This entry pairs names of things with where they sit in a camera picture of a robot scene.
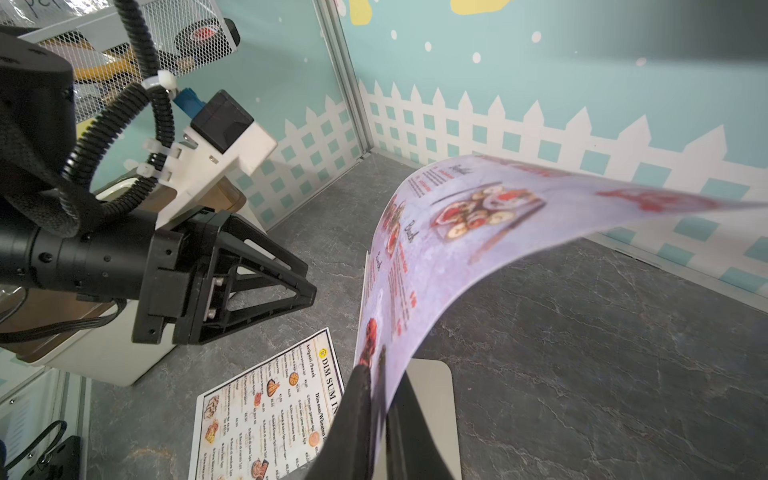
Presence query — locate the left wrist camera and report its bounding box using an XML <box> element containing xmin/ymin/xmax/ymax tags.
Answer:
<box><xmin>155</xmin><ymin>90</ymin><xmax>278</xmax><ymax>229</ymax></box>

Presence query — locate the red special menu sheet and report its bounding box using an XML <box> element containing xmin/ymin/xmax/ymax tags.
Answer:
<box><xmin>355</xmin><ymin>155</ymin><xmax>743</xmax><ymax>443</ymax></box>

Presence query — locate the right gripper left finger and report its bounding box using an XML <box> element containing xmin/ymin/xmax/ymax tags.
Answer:
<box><xmin>305</xmin><ymin>365</ymin><xmax>374</xmax><ymax>480</ymax></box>

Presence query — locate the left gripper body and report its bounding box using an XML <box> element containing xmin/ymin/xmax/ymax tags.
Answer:
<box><xmin>35</xmin><ymin>209</ymin><xmax>228</xmax><ymax>345</ymax></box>

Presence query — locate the brown toolbox with white handle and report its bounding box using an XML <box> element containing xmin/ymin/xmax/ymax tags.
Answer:
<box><xmin>0</xmin><ymin>176</ymin><xmax>265</xmax><ymax>388</ymax></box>

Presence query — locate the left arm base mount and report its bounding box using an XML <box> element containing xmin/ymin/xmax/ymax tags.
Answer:
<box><xmin>21</xmin><ymin>436</ymin><xmax>82</xmax><ymax>480</ymax></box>

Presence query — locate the yellow-header old menu sheet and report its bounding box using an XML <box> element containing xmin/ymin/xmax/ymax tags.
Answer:
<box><xmin>188</xmin><ymin>328</ymin><xmax>344</xmax><ymax>480</ymax></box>

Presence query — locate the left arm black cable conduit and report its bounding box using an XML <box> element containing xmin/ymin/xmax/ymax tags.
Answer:
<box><xmin>56</xmin><ymin>0</ymin><xmax>178</xmax><ymax>238</ymax></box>

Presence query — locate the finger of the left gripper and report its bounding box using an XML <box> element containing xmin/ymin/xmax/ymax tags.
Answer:
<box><xmin>203</xmin><ymin>275</ymin><xmax>317</xmax><ymax>344</ymax></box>
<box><xmin>221</xmin><ymin>212</ymin><xmax>308</xmax><ymax>282</ymax></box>

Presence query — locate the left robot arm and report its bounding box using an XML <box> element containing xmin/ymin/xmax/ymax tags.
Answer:
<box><xmin>1</xmin><ymin>27</ymin><xmax>316</xmax><ymax>345</ymax></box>

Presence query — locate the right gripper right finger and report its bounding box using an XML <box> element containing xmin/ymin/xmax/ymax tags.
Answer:
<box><xmin>386</xmin><ymin>374</ymin><xmax>454</xmax><ymax>480</ymax></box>

